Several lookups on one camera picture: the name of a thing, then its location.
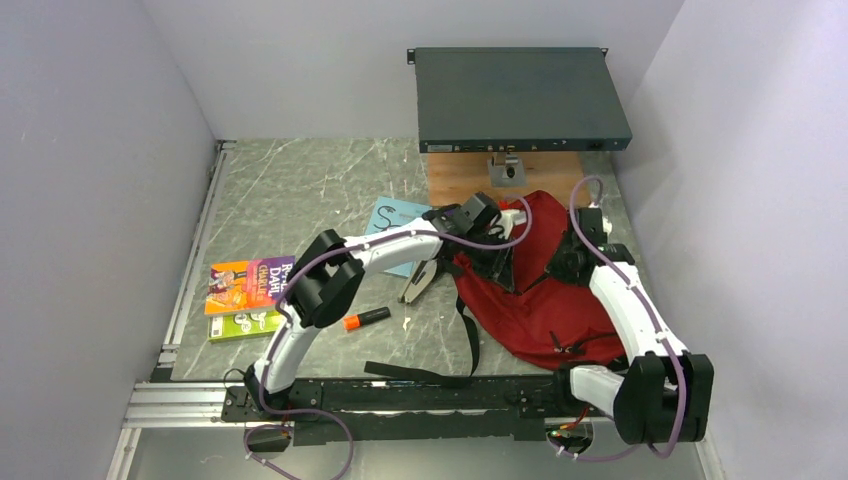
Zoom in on grey metal camera mount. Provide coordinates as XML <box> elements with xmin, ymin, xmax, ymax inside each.
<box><xmin>487</xmin><ymin>152</ymin><xmax>527</xmax><ymax>188</ymax></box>

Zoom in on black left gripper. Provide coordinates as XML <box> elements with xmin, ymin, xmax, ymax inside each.
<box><xmin>462</xmin><ymin>229</ymin><xmax>515</xmax><ymax>293</ymax></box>

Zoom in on dark rack-mount network switch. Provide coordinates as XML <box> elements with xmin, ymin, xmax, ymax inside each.
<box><xmin>406</xmin><ymin>47</ymin><xmax>633</xmax><ymax>153</ymax></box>

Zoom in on green book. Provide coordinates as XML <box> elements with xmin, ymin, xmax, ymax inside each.
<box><xmin>208</xmin><ymin>311</ymin><xmax>285</xmax><ymax>343</ymax></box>

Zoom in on aluminium rail frame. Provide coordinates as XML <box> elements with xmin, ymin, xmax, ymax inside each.
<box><xmin>106</xmin><ymin>138</ymin><xmax>726</xmax><ymax>479</ymax></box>

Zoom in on Roald Dahl Charlie book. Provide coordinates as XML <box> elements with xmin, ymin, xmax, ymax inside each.
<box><xmin>204</xmin><ymin>256</ymin><xmax>295</xmax><ymax>316</ymax></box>

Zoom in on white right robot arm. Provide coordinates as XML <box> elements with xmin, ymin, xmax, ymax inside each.
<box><xmin>548</xmin><ymin>207</ymin><xmax>715</xmax><ymax>446</ymax></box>

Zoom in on light blue cat notebook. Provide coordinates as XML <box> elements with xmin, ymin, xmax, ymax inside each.
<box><xmin>348</xmin><ymin>197</ymin><xmax>441</xmax><ymax>278</ymax></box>

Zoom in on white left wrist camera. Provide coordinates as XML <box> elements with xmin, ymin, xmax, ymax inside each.
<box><xmin>490</xmin><ymin>209</ymin><xmax>527</xmax><ymax>241</ymax></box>

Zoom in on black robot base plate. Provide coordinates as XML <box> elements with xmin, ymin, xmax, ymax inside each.
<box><xmin>220</xmin><ymin>375</ymin><xmax>585</xmax><ymax>446</ymax></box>

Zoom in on wooden board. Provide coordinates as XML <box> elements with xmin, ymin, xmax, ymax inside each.
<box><xmin>426</xmin><ymin>152</ymin><xmax>584</xmax><ymax>206</ymax></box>

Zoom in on orange black highlighter marker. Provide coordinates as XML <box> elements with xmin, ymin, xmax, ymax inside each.
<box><xmin>343</xmin><ymin>306</ymin><xmax>391</xmax><ymax>332</ymax></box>

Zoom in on grey beige pliers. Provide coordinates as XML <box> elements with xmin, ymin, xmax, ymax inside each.
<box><xmin>398</xmin><ymin>260</ymin><xmax>438</xmax><ymax>305</ymax></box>

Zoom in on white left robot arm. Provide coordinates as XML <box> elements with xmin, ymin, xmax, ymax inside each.
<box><xmin>244</xmin><ymin>193</ymin><xmax>532</xmax><ymax>420</ymax></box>

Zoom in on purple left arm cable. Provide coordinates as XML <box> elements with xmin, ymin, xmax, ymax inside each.
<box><xmin>242</xmin><ymin>195</ymin><xmax>535</xmax><ymax>480</ymax></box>

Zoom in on red fabric backpack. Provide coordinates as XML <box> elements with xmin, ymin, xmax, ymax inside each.
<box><xmin>453</xmin><ymin>190</ymin><xmax>625</xmax><ymax>371</ymax></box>

